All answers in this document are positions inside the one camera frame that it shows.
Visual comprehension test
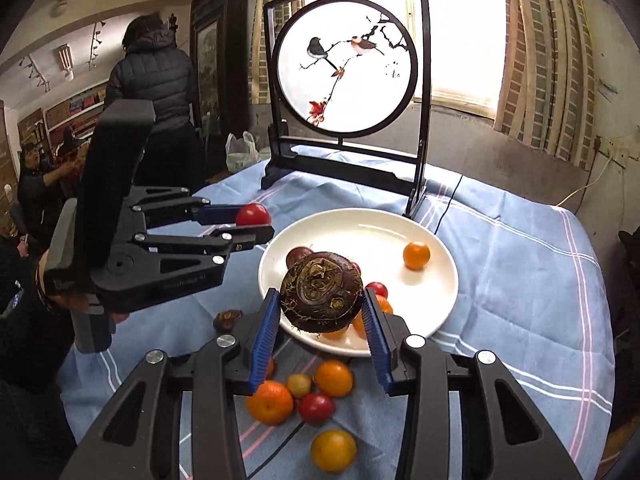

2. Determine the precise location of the black framed bird painting screen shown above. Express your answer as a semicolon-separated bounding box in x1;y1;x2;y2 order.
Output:
260;0;431;218

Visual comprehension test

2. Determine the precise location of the white round plate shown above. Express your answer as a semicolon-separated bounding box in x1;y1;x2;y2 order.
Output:
257;208;460;358

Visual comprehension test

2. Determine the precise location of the brick pattern curtain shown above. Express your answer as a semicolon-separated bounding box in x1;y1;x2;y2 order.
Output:
492;0;608;173
248;0;303;106

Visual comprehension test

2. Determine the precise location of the white wall socket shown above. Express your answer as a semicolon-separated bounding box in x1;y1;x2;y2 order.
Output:
595;135;633;166

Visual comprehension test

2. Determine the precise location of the blue striped tablecloth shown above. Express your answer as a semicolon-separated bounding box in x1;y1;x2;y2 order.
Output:
57;145;616;480

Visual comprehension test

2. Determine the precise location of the yellow green cherry tomato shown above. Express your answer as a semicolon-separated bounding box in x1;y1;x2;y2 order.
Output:
286;372;313;399

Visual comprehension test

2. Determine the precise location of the white ceiling lamp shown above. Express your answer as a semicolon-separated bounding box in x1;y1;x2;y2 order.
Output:
56;44;76;82

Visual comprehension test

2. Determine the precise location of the wall shelf with goods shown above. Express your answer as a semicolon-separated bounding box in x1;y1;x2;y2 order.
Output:
17;85;108;161

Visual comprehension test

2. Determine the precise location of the dark red cherry tomato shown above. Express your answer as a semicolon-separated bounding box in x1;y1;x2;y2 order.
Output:
286;246;313;270

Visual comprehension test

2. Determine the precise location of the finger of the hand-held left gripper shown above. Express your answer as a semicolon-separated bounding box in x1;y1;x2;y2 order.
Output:
130;185;242;228
132;224;277;282

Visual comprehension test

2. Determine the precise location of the black track light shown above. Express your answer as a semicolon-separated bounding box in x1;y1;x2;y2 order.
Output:
87;20;107;70
19;55;52;93

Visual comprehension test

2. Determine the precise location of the white plastic bag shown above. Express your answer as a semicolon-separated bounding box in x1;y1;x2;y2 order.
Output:
225;131;261;173

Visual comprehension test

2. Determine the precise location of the white cable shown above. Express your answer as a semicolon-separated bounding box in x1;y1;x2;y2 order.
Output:
552;152;618;208

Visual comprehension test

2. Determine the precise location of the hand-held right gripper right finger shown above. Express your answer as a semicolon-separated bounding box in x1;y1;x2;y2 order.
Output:
361;289;583;480

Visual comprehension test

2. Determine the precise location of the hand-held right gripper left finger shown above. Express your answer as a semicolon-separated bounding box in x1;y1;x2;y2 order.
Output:
60;287;282;480

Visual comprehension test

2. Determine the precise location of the brown water chestnut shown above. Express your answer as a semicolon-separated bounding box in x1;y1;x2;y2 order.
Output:
280;251;365;335
213;309;244;333

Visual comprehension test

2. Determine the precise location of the yellow orange tomato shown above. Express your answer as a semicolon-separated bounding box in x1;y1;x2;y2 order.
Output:
310;429;358;474

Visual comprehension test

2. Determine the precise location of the black cable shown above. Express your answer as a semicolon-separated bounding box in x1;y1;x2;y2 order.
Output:
432;172;463;236

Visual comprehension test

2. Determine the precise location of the person's left hand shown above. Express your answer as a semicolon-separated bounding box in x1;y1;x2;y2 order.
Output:
49;292;131;327

